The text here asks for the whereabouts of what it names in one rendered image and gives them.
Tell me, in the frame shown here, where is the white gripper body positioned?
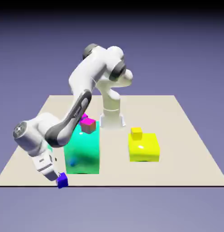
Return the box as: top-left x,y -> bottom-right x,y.
37,164 -> 61,182

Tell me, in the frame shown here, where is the small blue cube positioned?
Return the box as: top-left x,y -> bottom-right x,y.
56,172 -> 69,189

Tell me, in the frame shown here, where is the small yellow cube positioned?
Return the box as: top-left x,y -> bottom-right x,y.
130,127 -> 143,141

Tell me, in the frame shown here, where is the large green box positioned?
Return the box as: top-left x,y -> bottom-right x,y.
63,121 -> 100,175

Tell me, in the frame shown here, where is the large yellow box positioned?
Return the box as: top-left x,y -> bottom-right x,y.
128,133 -> 161,162

